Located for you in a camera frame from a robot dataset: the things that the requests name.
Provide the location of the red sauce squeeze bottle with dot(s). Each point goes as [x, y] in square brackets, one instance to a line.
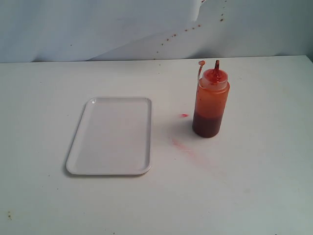
[211, 97]

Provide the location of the white rectangular plastic tray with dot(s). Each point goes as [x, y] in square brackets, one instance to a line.
[113, 138]

